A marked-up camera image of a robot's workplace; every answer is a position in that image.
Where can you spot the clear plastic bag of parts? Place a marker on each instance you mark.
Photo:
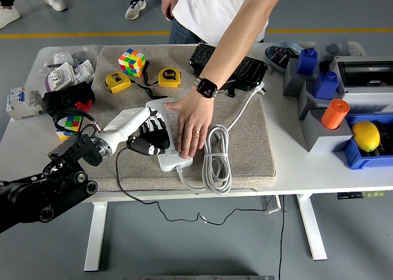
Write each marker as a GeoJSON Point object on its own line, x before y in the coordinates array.
{"type": "Point", "coordinates": [61, 56]}

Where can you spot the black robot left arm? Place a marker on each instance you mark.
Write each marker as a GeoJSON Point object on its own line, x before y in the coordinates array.
{"type": "Point", "coordinates": [40, 194]}

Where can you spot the grey block holder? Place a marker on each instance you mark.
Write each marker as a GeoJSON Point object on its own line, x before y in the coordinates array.
{"type": "Point", "coordinates": [304, 108]}
{"type": "Point", "coordinates": [291, 83]}
{"type": "Point", "coordinates": [325, 143]}

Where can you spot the blue plastic bin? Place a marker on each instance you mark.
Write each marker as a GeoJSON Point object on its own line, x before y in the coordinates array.
{"type": "Point", "coordinates": [356, 160]}

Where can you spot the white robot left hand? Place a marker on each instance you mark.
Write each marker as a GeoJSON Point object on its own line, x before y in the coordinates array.
{"type": "Point", "coordinates": [129, 123]}

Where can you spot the grey-brown mat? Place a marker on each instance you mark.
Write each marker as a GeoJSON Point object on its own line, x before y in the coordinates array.
{"type": "Point", "coordinates": [239, 145]}

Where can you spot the white power strip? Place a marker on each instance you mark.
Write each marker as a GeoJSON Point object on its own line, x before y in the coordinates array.
{"type": "Point", "coordinates": [170, 163]}

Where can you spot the yellow lemon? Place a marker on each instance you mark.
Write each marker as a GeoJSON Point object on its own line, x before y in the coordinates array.
{"type": "Point", "coordinates": [365, 135]}

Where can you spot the black glossy pouch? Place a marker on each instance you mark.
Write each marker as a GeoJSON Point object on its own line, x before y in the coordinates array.
{"type": "Point", "coordinates": [251, 71]}

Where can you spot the black table control panel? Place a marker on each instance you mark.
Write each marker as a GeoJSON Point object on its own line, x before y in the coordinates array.
{"type": "Point", "coordinates": [360, 195]}

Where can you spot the blue bottle-shaped block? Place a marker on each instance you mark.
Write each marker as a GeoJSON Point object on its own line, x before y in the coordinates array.
{"type": "Point", "coordinates": [307, 62]}
{"type": "Point", "coordinates": [325, 85]}

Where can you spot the silver metal box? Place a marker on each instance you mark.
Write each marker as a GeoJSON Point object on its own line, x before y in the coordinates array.
{"type": "Point", "coordinates": [271, 205]}

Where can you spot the large colourful puzzle cube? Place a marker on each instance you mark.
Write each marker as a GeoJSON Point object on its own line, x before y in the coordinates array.
{"type": "Point", "coordinates": [132, 62]}

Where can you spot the small colourful puzzle cube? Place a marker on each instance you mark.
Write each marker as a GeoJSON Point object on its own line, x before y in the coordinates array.
{"type": "Point", "coordinates": [72, 125]}

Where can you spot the black plug adapter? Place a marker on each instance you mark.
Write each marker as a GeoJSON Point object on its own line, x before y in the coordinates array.
{"type": "Point", "coordinates": [158, 138]}

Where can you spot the black smartwatch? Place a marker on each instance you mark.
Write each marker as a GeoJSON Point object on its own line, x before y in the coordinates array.
{"type": "Point", "coordinates": [206, 88]}

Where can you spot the white table leg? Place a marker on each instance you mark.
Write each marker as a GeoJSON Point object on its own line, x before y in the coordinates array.
{"type": "Point", "coordinates": [311, 231]}
{"type": "Point", "coordinates": [95, 237]}

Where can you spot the white circuit breaker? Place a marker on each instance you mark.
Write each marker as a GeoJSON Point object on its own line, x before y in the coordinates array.
{"type": "Point", "coordinates": [21, 102]}

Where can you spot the white wall socket panel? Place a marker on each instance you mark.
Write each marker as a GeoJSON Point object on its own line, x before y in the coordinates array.
{"type": "Point", "coordinates": [61, 74]}
{"type": "Point", "coordinates": [83, 71]}

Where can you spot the yellow tape measure pictured label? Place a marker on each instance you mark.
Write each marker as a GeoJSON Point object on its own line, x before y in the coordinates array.
{"type": "Point", "coordinates": [118, 82]}

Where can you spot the beige fabric item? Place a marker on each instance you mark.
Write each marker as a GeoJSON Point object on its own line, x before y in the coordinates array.
{"type": "Point", "coordinates": [356, 48]}

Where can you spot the grey electrical distribution box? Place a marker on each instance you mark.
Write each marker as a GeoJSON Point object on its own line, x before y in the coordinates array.
{"type": "Point", "coordinates": [362, 95]}

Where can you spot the dark small parts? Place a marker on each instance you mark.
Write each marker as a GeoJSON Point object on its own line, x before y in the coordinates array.
{"type": "Point", "coordinates": [279, 57]}

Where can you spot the black ribbed item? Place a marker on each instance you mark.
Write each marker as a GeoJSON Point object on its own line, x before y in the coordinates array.
{"type": "Point", "coordinates": [387, 138]}

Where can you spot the black cloth with red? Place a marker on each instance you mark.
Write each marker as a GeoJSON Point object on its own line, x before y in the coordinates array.
{"type": "Point", "coordinates": [61, 99]}

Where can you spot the blue-grey bowl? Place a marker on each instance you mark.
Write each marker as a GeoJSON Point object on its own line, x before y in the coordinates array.
{"type": "Point", "coordinates": [268, 55]}

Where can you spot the person's left forearm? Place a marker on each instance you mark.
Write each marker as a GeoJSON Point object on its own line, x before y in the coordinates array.
{"type": "Point", "coordinates": [242, 31]}

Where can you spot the person's left hand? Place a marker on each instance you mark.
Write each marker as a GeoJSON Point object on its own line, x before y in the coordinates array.
{"type": "Point", "coordinates": [195, 120]}

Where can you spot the yellow tape measure marked five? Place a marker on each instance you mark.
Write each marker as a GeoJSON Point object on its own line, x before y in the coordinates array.
{"type": "Point", "coordinates": [169, 77]}

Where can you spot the orange cylinder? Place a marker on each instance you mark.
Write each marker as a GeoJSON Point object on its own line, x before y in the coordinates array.
{"type": "Point", "coordinates": [333, 114]}

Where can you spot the person's right hand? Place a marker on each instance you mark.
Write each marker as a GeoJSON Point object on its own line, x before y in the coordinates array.
{"type": "Point", "coordinates": [167, 3]}

